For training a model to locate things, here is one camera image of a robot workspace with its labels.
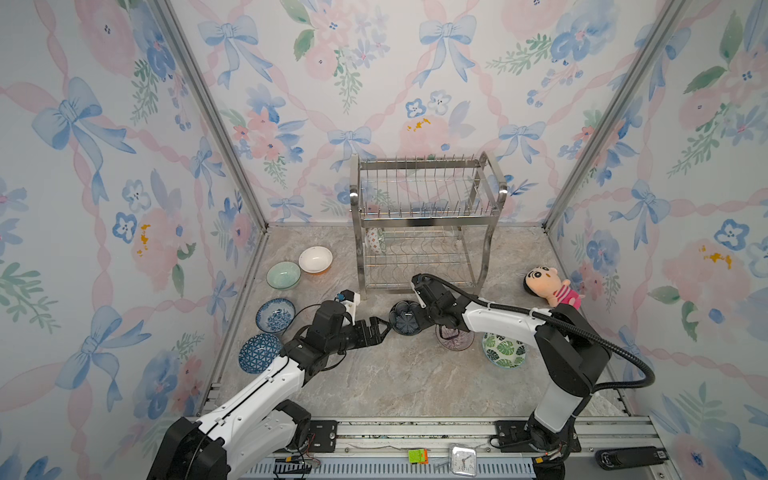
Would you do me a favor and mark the plush doll pink shirt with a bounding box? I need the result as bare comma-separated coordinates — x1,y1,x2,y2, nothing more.
523,266,583,309

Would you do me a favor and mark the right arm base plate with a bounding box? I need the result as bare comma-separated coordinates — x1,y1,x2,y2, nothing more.
491,418,582,453

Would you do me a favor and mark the stainless steel dish rack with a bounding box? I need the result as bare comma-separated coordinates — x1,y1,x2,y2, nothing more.
349,153,509,293

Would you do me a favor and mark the white orange bowl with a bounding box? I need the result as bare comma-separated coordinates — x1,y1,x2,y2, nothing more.
298,246,333,275

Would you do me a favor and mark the black corrugated cable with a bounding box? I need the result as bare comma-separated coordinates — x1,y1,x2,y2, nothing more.
413,273,656,391

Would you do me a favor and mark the blue mesh pattern bowl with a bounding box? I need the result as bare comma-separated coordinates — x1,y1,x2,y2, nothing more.
238,333,283,375

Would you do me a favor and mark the green leaf pattern bowl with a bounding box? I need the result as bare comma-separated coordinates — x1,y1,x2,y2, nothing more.
482,333,527,370

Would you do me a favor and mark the pink purple glass bowl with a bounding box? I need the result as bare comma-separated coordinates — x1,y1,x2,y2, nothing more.
435,325,475,352

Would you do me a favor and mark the blue white patterned bowl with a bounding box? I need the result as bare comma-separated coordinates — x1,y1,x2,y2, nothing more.
255,298,296,334

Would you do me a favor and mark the pale green bowl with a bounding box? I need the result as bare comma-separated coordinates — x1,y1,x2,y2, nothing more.
266,261,302,290

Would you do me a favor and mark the green orange small block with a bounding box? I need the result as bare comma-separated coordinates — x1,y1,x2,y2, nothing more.
407,448,429,465

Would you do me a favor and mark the black stapler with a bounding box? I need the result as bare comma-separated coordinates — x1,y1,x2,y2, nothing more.
595,446,669,471

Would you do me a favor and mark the dark blue flower bowl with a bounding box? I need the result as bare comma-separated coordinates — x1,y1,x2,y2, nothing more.
389,300,430,336

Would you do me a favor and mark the green white patterned bowl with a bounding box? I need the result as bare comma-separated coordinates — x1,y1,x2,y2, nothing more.
365,228,386,255

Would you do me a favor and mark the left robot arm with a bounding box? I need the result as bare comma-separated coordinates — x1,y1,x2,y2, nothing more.
147,299,392,479

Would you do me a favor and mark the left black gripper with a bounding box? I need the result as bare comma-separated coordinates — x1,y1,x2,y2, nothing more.
325,315,390,357

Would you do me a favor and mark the black connector with wires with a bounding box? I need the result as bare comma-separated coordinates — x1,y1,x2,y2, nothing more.
272,457,322,479

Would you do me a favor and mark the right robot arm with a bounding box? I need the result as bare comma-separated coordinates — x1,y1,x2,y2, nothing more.
411,274,610,452

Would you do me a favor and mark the small silver alarm clock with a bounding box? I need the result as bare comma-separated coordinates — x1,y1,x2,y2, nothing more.
449,444,477,477

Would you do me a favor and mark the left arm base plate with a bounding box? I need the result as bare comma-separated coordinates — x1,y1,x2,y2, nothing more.
284,420,339,454

